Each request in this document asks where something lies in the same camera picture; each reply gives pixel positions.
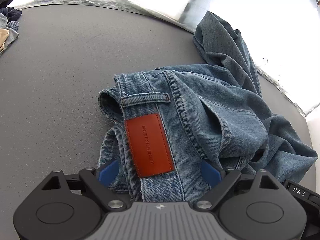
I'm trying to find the blue denim jeans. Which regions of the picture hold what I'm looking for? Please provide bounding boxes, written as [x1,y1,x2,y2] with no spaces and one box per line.
[97,10,319,202]

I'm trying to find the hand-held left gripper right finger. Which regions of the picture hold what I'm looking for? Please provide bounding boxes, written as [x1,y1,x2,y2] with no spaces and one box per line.
[194,160,280,211]

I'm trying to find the beige cloth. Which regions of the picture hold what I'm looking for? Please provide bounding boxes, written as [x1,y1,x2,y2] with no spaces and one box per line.
[0,28,11,54]

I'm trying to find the dark navy cloth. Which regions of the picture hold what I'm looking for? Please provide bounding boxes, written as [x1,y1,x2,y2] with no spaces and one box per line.
[0,7,23,22]

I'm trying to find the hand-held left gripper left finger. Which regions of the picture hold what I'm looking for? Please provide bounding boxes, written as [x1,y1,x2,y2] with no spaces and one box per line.
[41,158,128,212]

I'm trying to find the grey post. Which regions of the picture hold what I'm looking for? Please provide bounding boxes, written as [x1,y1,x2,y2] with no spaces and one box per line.
[179,0,209,24]

